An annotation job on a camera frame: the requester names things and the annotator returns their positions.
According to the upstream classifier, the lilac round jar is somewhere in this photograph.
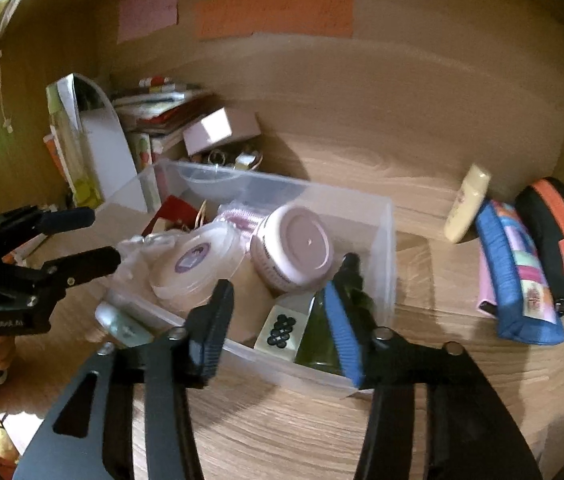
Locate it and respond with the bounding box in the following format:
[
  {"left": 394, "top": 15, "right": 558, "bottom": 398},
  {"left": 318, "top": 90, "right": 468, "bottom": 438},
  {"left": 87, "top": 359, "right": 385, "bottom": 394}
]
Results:
[{"left": 250, "top": 203, "right": 335, "bottom": 294}]

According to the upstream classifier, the white round lidded container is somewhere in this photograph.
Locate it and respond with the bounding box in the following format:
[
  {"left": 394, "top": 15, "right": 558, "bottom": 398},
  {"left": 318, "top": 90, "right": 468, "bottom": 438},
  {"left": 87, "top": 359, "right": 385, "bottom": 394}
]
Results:
[{"left": 151, "top": 221, "right": 241, "bottom": 312}]

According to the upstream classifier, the wooden desktop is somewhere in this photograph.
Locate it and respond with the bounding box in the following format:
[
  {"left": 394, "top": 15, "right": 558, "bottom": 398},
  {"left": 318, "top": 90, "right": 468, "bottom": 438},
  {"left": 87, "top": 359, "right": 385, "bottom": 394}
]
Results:
[{"left": 0, "top": 130, "right": 564, "bottom": 480}]

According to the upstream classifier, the pink scrunchie in plastic bag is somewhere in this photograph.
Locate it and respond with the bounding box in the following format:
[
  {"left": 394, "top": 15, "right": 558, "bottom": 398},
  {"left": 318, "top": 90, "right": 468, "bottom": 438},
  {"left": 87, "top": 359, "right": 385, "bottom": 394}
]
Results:
[{"left": 218, "top": 203, "right": 269, "bottom": 242}]

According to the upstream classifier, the white tile with black dots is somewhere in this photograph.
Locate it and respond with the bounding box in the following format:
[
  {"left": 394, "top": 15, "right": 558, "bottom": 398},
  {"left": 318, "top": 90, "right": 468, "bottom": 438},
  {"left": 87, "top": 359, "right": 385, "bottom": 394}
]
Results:
[{"left": 255, "top": 292, "right": 313, "bottom": 362}]

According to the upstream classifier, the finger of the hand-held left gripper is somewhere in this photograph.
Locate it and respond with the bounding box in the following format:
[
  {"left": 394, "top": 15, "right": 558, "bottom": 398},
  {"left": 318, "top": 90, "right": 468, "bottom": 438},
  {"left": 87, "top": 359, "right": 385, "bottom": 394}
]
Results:
[
  {"left": 0, "top": 206, "right": 97, "bottom": 242},
  {"left": 36, "top": 246, "right": 123, "bottom": 287}
]

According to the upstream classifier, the green spray bottle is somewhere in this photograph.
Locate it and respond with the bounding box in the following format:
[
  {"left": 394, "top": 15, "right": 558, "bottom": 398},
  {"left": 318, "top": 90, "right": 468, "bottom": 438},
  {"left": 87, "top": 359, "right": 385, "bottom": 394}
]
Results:
[{"left": 293, "top": 252, "right": 379, "bottom": 377}]

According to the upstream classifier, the black orange zip case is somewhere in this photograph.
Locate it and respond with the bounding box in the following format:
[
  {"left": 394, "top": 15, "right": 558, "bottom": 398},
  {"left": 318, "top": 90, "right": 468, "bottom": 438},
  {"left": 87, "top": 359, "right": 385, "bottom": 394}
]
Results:
[{"left": 514, "top": 177, "right": 564, "bottom": 317}]

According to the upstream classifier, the stack of booklets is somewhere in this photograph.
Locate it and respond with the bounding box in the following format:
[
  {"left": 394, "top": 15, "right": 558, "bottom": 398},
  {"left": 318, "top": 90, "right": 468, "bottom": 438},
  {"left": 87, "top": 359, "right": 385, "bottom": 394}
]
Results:
[{"left": 110, "top": 74, "right": 213, "bottom": 163}]

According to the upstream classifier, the clear plastic storage box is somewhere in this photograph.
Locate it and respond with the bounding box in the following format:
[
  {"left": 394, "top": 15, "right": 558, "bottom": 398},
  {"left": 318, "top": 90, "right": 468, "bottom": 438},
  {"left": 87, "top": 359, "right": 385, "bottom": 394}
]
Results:
[{"left": 96, "top": 159, "right": 396, "bottom": 395}]

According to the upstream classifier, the person's left hand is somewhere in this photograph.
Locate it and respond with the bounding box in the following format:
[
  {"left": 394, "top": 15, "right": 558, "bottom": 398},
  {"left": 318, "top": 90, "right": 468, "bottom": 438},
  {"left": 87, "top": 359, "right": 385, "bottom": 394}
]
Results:
[{"left": 0, "top": 335, "right": 16, "bottom": 372}]

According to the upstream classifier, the orange sticky note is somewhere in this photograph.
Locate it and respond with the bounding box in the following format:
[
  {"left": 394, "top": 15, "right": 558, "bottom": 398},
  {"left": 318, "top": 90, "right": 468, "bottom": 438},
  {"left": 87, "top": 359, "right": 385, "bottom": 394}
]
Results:
[{"left": 196, "top": 0, "right": 356, "bottom": 42}]

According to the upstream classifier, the blue pencil case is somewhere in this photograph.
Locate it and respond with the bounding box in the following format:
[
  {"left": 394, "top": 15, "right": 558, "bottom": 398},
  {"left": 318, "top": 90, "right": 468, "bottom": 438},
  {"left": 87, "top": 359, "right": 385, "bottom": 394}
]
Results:
[{"left": 475, "top": 199, "right": 564, "bottom": 346}]

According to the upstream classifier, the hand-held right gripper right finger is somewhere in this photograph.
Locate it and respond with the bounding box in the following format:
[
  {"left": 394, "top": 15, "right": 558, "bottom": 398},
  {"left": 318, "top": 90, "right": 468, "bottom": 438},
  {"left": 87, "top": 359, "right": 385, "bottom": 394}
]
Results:
[{"left": 323, "top": 279, "right": 544, "bottom": 480}]

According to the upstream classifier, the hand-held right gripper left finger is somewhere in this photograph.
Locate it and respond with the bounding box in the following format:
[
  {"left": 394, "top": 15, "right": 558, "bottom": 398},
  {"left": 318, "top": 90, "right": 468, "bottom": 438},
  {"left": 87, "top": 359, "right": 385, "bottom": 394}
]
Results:
[{"left": 12, "top": 279, "right": 236, "bottom": 480}]

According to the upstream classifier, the pink sticky note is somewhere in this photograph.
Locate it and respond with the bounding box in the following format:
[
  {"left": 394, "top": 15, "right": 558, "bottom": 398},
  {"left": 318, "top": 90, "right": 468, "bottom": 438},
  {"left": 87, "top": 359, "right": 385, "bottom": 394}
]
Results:
[{"left": 116, "top": 0, "right": 179, "bottom": 44}]

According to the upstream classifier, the white paper folder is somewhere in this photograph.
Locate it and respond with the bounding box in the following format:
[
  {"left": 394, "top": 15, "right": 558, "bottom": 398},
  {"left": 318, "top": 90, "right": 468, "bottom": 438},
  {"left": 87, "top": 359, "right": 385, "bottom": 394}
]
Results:
[{"left": 46, "top": 73, "right": 149, "bottom": 213}]

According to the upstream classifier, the cream tube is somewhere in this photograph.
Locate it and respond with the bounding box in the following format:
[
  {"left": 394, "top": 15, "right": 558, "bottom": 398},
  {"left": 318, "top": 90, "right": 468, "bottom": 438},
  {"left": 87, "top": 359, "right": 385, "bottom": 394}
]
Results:
[{"left": 444, "top": 163, "right": 493, "bottom": 244}]

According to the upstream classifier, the red card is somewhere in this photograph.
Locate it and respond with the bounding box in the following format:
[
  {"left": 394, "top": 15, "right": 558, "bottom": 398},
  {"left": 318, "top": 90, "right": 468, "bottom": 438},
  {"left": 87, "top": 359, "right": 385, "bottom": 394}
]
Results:
[{"left": 149, "top": 195, "right": 203, "bottom": 237}]

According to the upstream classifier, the pink white small box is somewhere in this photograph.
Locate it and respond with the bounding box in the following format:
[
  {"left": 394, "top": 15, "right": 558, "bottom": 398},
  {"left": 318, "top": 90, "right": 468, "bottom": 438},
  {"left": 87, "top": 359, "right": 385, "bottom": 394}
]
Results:
[{"left": 183, "top": 107, "right": 261, "bottom": 157}]

